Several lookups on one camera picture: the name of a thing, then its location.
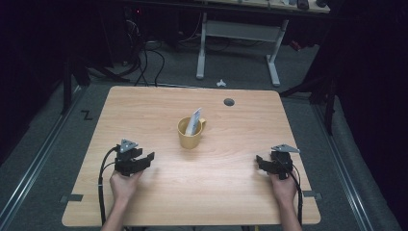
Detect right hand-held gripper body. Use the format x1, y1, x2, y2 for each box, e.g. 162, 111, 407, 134
268, 143, 301, 181

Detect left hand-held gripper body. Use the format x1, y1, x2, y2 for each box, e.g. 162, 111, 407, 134
114, 138, 144, 177

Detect yellow cup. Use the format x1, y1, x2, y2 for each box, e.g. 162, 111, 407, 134
177, 116, 207, 150

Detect person's left hand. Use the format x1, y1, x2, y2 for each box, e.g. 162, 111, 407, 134
109, 169, 144, 202

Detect person's right hand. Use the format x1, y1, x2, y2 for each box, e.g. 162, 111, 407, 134
268, 170, 298, 204

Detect grey tape strip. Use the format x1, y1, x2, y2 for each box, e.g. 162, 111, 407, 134
302, 190, 323, 200
59, 193, 85, 204

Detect dark stand legs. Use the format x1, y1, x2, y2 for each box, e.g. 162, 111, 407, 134
278, 47, 339, 136

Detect black metal stand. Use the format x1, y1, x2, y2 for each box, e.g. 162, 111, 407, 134
60, 56, 92, 116

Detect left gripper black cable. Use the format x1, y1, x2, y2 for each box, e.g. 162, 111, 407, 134
97, 145, 120, 226

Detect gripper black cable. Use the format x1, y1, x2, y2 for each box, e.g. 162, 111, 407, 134
289, 167, 304, 226
97, 145, 120, 226

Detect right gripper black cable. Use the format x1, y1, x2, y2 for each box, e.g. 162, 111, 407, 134
289, 167, 304, 226

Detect metal floor rail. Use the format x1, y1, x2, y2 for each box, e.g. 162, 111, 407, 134
311, 102, 375, 231
0, 86, 85, 227

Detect bundle of black floor cables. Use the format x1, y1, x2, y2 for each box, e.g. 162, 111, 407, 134
123, 9, 166, 88

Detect white metal desk frame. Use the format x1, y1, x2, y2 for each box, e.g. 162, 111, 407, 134
195, 12, 290, 88

